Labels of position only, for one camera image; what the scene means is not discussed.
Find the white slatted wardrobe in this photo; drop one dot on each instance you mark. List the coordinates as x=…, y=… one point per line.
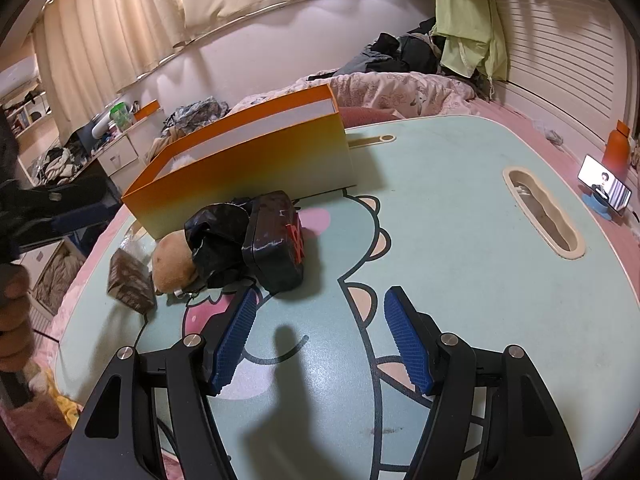
x=560, y=35

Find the blue phone stand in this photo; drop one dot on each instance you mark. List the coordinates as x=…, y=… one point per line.
x=597, y=206

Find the orange bottle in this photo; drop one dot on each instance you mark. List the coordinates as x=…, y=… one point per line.
x=616, y=150

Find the black glossy pouch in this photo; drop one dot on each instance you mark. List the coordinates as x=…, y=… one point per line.
x=272, y=250

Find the white air conditioner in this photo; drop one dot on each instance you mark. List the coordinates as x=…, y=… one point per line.
x=17, y=76

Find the orange cardboard box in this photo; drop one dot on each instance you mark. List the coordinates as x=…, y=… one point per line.
x=250, y=160

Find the pile of dark clothes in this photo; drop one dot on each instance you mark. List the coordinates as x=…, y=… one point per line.
x=400, y=52

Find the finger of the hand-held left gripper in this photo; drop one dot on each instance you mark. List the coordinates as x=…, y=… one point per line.
x=70, y=191

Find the pink floral blanket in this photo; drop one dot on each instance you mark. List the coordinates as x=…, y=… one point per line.
x=400, y=90

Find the light green shirt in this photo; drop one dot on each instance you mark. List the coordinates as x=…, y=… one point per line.
x=460, y=20

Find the green cup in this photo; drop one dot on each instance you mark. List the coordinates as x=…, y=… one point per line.
x=120, y=115

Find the small grey item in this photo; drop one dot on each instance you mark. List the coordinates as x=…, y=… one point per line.
x=552, y=136

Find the clothes heap on desk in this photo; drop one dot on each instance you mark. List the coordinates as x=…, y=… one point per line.
x=55, y=162

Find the white drawer cabinet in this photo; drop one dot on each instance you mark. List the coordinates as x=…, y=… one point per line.
x=117, y=152

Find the grey patterned clothes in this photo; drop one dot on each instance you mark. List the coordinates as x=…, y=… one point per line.
x=195, y=112

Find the tan garment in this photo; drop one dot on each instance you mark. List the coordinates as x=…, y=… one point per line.
x=167, y=141

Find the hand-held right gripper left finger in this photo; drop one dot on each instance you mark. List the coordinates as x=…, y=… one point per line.
x=235, y=340

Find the beige curtain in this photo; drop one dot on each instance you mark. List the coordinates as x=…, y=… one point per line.
x=125, y=20

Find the brown snack packet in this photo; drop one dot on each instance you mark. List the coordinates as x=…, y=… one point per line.
x=130, y=280

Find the tan plush toy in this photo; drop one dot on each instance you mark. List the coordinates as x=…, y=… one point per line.
x=172, y=260

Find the small orange box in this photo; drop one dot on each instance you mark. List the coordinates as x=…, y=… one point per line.
x=146, y=109

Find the black fabric item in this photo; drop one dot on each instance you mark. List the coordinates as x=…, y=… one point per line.
x=215, y=240

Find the white cylinder device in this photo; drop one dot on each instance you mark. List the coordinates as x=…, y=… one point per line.
x=99, y=127

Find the smartphone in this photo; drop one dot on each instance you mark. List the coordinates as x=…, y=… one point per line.
x=600, y=180

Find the person's left hand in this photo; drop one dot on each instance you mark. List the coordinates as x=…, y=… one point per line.
x=12, y=310

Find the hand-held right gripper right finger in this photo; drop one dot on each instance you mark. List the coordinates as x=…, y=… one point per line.
x=407, y=340

